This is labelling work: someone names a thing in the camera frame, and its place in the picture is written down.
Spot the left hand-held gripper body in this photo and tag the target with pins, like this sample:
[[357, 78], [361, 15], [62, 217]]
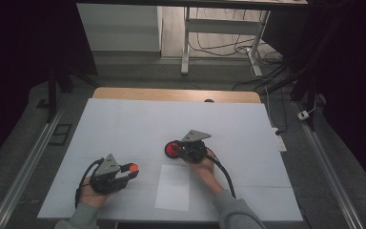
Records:
[[106, 183]]

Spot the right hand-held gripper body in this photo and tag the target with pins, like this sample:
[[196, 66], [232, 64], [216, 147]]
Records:
[[193, 152]]

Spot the round red ink pad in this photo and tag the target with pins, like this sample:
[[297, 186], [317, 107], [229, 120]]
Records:
[[170, 151]]

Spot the small red stamp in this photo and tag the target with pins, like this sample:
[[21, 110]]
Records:
[[134, 167]]

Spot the small white paper sheet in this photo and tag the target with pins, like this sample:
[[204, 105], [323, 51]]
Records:
[[173, 187]]

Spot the person's left hand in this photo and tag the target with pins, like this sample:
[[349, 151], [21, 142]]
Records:
[[90, 197]]

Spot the large white table cover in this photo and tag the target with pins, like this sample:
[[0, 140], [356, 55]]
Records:
[[139, 124]]

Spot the white power strip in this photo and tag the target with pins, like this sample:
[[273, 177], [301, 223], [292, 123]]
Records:
[[280, 141]]

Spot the black metal stand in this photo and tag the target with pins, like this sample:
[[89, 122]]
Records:
[[309, 76], [52, 95]]

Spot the small white adapter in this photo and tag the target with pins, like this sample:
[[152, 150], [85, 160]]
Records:
[[303, 115]]

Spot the white-legged desk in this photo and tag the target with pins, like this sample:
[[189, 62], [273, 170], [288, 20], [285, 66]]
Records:
[[219, 26]]

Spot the white cabinet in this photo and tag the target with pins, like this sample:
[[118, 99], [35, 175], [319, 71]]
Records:
[[117, 28]]

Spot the dark curtain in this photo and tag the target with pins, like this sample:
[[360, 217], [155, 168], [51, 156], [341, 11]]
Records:
[[355, 79], [12, 63]]

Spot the black floor frame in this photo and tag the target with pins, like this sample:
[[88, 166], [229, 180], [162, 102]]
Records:
[[60, 134]]

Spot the aluminium floor rail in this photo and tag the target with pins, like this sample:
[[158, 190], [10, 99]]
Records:
[[327, 171], [28, 162]]

